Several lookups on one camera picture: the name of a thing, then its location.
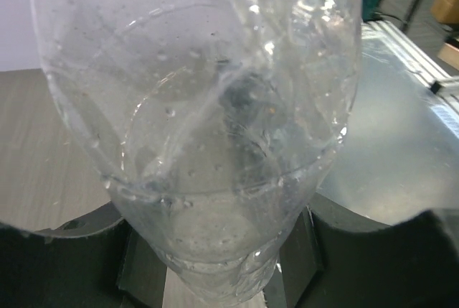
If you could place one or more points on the cardboard box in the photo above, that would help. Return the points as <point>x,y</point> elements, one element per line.
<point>445,11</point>

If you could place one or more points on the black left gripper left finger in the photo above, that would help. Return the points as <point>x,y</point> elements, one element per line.
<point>95,260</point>

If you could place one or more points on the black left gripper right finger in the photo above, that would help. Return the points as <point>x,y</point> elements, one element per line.
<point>336,258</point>

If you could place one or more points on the clear plastic bottle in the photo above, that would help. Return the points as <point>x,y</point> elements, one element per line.
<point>211,122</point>

